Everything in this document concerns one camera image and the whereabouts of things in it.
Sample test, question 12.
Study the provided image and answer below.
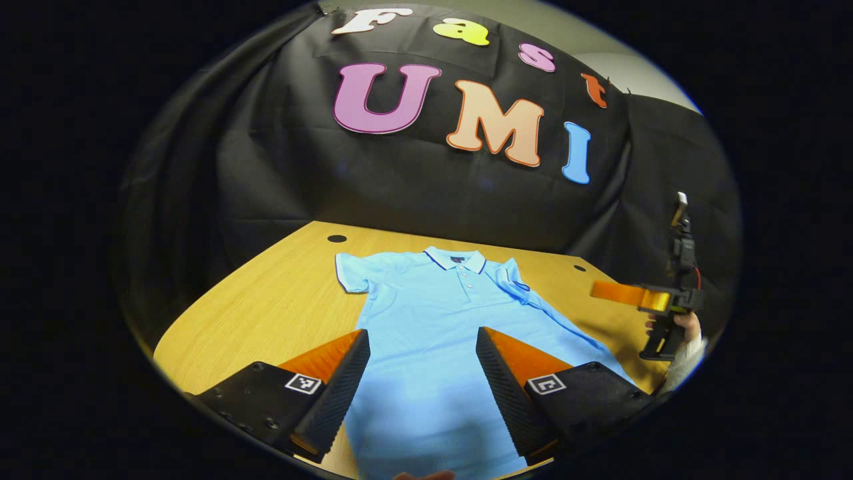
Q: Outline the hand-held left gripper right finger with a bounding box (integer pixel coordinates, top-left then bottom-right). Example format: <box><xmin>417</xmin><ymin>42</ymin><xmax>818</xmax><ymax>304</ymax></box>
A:
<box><xmin>476</xmin><ymin>326</ymin><xmax>660</xmax><ymax>467</ymax></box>

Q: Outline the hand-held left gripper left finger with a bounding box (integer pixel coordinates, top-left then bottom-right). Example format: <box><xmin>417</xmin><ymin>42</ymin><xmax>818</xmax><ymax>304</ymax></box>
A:
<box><xmin>183</xmin><ymin>329</ymin><xmax>372</xmax><ymax>465</ymax></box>

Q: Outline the light blue T-shirt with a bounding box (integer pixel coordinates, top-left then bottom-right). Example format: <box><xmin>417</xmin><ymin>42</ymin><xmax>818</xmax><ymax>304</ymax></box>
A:
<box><xmin>335</xmin><ymin>246</ymin><xmax>635</xmax><ymax>480</ymax></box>

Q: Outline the black backdrop cloth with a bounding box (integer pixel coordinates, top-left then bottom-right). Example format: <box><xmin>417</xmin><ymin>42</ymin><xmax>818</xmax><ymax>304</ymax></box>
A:
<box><xmin>117</xmin><ymin>3</ymin><xmax>742</xmax><ymax>351</ymax></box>

